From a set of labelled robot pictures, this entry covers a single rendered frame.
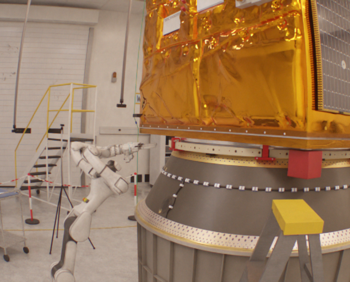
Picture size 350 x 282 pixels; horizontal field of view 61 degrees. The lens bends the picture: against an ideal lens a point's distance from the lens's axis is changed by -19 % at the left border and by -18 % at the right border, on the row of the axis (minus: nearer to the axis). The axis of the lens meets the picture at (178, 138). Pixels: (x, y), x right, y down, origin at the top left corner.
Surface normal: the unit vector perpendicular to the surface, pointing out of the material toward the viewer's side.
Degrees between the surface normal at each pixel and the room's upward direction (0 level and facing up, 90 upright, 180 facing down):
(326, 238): 43
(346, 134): 90
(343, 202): 62
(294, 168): 90
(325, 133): 90
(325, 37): 90
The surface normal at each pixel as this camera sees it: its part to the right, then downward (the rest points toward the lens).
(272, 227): -0.15, 0.09
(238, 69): -0.88, -0.05
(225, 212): -0.44, -0.45
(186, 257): -0.68, 0.00
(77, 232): 0.55, 0.04
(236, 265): -0.42, 0.02
